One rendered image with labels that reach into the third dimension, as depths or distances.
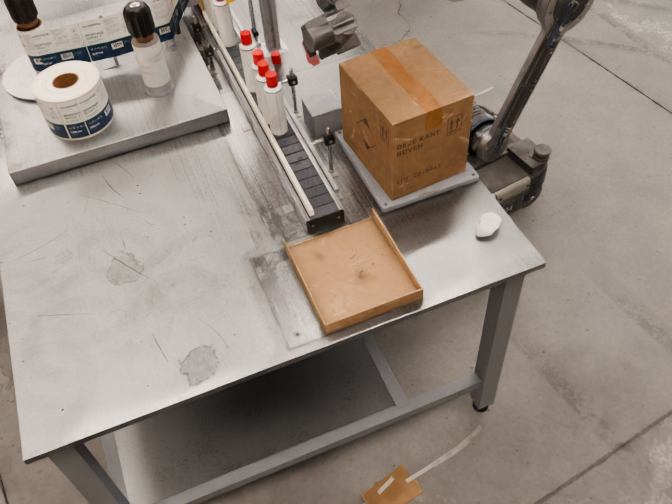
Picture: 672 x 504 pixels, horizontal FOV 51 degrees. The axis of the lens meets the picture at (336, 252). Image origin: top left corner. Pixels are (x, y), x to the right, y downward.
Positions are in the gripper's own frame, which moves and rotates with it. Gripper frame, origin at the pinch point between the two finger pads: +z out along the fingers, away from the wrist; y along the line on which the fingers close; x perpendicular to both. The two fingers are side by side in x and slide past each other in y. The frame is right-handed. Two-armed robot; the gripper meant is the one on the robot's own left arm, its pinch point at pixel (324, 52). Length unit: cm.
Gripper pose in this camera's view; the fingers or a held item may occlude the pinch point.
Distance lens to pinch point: 190.4
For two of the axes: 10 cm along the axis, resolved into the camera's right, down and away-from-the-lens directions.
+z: -2.8, 0.9, 9.6
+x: 4.5, 8.9, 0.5
